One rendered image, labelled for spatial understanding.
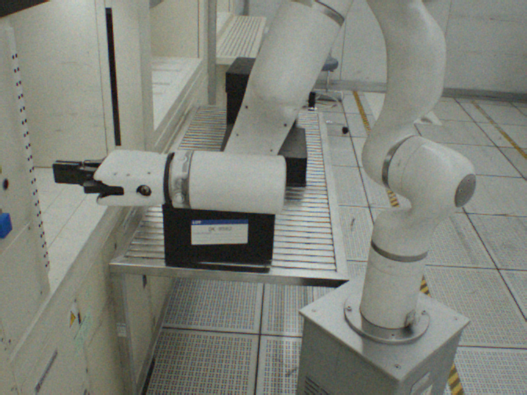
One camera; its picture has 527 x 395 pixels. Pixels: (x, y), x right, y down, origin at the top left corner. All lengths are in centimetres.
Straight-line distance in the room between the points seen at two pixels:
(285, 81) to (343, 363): 70
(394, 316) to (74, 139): 99
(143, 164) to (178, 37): 221
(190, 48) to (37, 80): 147
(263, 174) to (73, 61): 91
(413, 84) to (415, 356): 56
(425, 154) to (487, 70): 500
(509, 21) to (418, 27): 504
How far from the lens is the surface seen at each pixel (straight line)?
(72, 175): 82
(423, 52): 93
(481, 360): 242
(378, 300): 118
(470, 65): 593
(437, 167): 100
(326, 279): 135
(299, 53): 73
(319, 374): 131
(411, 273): 114
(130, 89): 152
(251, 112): 82
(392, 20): 94
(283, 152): 177
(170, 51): 298
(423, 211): 102
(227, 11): 442
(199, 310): 243
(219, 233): 134
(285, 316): 242
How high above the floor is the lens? 154
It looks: 27 degrees down
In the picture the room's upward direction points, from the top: 3 degrees clockwise
